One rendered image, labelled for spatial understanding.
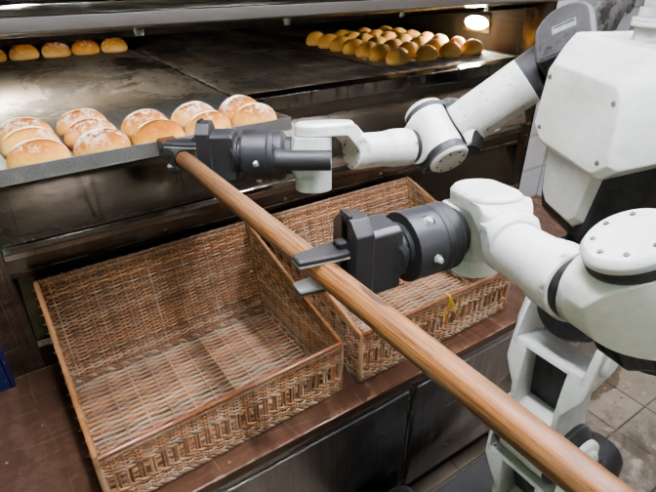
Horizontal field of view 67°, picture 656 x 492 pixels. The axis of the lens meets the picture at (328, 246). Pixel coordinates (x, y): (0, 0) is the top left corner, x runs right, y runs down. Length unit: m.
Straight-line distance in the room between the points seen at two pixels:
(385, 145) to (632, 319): 0.58
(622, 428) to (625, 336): 1.75
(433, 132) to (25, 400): 1.12
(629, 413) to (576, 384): 1.32
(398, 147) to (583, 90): 0.33
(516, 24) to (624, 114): 1.47
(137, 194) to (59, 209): 0.17
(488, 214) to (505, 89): 0.43
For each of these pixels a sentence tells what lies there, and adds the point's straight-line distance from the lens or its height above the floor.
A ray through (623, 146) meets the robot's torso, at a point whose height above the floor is 1.29.
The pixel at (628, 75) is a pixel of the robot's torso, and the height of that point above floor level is 1.37.
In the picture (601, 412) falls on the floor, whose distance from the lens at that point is 2.25.
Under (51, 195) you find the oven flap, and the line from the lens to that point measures 1.30.
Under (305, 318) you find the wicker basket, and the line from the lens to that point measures 1.28.
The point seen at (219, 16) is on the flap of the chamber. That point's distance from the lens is 1.14.
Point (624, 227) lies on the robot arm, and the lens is 0.47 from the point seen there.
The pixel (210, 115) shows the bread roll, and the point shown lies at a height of 1.23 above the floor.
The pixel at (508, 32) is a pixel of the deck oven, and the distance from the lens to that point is 2.19.
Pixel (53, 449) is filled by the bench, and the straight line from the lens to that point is 1.30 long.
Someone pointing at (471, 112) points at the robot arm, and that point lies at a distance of 0.99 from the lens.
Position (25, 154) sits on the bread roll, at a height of 1.22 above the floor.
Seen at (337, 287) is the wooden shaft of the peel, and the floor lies 1.20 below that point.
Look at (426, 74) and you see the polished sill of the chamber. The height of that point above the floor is 1.18.
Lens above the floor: 1.50
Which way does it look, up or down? 30 degrees down
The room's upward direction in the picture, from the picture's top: straight up
